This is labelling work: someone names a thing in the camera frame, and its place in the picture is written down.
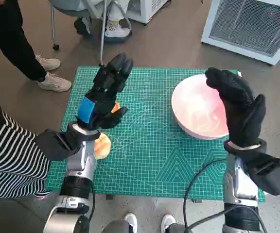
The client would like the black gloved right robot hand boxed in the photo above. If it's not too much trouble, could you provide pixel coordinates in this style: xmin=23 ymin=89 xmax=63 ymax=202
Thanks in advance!
xmin=204 ymin=67 xmax=267 ymax=149

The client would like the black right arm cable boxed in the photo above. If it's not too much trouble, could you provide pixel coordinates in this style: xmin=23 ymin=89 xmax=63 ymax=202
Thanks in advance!
xmin=183 ymin=159 xmax=228 ymax=230

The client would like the large white mesh-front cabinet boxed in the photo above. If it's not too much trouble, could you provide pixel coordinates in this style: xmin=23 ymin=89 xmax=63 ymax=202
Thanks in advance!
xmin=200 ymin=0 xmax=280 ymax=66

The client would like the round toy bread bun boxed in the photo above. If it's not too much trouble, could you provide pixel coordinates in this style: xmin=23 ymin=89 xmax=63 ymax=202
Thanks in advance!
xmin=93 ymin=133 xmax=112 ymax=160

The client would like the long braided toy bread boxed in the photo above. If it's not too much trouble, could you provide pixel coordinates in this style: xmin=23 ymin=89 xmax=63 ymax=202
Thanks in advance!
xmin=110 ymin=101 xmax=121 ymax=114

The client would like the grey office chair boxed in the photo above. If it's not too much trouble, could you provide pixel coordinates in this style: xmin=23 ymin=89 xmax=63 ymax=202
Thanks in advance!
xmin=50 ymin=0 xmax=133 ymax=67

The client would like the green cutting mat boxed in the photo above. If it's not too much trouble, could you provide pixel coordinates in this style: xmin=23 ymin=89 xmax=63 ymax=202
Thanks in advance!
xmin=44 ymin=66 xmax=266 ymax=202

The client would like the person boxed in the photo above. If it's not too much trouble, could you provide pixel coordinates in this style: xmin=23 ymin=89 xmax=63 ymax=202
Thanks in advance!
xmin=73 ymin=0 xmax=133 ymax=39
xmin=0 ymin=0 xmax=72 ymax=93
xmin=0 ymin=94 xmax=52 ymax=201
xmin=101 ymin=213 xmax=188 ymax=233

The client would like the pink bowl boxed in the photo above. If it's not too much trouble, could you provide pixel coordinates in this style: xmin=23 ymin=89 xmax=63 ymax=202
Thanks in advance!
xmin=171 ymin=74 xmax=230 ymax=140

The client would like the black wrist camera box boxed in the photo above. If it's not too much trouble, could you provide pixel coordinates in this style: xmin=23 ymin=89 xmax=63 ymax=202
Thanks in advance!
xmin=239 ymin=150 xmax=280 ymax=196
xmin=34 ymin=128 xmax=82 ymax=161

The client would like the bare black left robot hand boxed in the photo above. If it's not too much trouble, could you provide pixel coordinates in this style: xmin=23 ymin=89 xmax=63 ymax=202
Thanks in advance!
xmin=74 ymin=52 xmax=134 ymax=133

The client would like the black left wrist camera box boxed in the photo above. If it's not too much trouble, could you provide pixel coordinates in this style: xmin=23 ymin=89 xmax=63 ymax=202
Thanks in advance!
xmin=34 ymin=128 xmax=82 ymax=161

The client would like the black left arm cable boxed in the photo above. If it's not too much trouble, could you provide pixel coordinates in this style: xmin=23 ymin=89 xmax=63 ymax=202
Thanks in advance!
xmin=86 ymin=183 xmax=97 ymax=220

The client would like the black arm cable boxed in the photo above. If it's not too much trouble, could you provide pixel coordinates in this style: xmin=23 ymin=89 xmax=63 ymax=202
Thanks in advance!
xmin=86 ymin=183 xmax=97 ymax=220
xmin=183 ymin=159 xmax=228 ymax=230

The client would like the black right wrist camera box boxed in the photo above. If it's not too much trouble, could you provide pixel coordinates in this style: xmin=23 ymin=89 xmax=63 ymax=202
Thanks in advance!
xmin=239 ymin=150 xmax=280 ymax=196

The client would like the small white cabinet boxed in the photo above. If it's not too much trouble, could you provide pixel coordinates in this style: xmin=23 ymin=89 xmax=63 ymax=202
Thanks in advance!
xmin=126 ymin=0 xmax=172 ymax=24

